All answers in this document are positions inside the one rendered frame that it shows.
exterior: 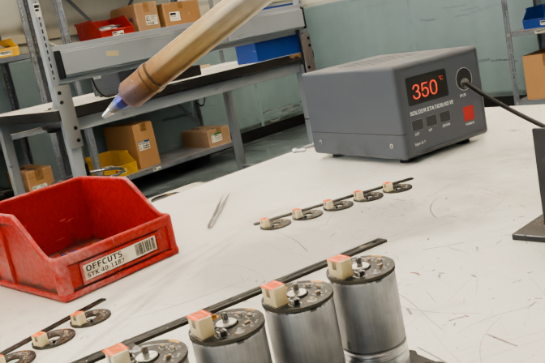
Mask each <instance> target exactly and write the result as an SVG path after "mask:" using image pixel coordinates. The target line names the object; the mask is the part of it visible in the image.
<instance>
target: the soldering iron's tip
mask: <svg viewBox="0 0 545 363"><path fill-rule="evenodd" d="M127 107H129V105H128V104H126V103H125V102H124V100H123V99H122V98H121V97H120V95H119V94H117V95H116V97H115V98H114V100H113V101H112V102H111V103H110V105H109V106H108V108H107V109H106V110H105V112H104V113H103V114H102V117H103V118H106V117H108V116H110V115H112V114H114V113H116V112H118V111H121V110H123V109H125V108H127Z"/></svg>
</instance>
